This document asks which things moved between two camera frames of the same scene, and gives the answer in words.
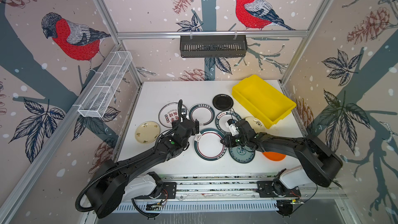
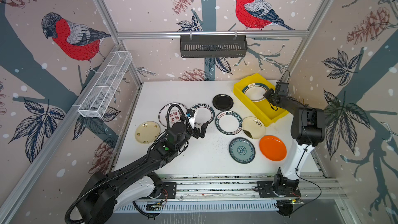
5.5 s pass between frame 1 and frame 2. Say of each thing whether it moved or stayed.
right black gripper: moved
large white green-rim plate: moved
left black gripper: stayed
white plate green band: stayed
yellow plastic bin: stayed
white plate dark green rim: stayed
